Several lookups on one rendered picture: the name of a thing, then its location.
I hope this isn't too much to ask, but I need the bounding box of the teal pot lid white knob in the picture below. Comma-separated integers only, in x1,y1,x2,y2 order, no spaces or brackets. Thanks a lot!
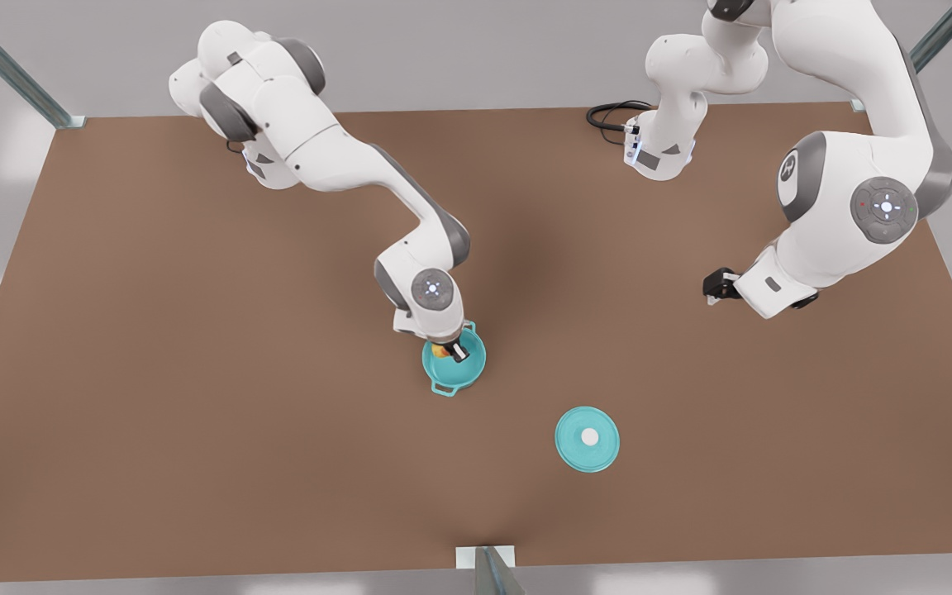
555,406,621,474

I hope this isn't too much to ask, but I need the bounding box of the teal pot with handles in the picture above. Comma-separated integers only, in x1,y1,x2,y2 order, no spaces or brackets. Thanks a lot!
421,321,488,398

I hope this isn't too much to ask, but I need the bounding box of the silver frame post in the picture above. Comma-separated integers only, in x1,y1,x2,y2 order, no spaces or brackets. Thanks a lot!
455,545,526,595
0,0,87,131
850,0,952,113

